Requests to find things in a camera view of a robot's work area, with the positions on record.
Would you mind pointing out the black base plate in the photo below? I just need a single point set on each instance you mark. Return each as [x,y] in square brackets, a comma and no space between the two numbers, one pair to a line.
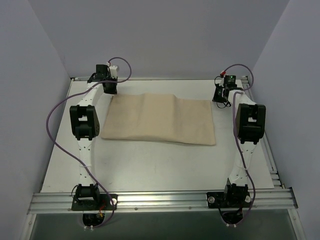
[89,204]
[225,200]

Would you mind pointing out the aluminium front rail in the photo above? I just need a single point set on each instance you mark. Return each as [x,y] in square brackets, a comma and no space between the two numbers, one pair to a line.
[166,201]

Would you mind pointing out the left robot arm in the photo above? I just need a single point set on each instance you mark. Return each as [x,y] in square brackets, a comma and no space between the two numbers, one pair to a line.
[85,127]

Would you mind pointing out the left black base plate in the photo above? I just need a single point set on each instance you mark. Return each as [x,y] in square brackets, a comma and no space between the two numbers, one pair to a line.
[89,204]

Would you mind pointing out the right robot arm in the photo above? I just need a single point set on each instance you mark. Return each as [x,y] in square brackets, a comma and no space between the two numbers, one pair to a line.
[248,119]

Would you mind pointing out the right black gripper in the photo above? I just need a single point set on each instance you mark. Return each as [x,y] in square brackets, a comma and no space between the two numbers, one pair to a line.
[219,94]

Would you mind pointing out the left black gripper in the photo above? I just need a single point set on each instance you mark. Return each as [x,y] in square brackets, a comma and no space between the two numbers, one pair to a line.
[110,87]

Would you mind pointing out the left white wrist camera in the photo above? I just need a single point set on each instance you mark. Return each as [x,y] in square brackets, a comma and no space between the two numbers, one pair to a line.
[114,69]

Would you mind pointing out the beige surgical wrap cloth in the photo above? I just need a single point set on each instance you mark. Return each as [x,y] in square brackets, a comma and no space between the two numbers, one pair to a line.
[160,118]

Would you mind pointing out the aluminium right side rail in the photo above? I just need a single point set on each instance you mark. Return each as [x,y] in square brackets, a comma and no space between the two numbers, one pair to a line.
[265,145]

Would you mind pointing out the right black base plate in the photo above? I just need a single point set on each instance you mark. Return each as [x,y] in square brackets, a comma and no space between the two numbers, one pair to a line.
[225,200]

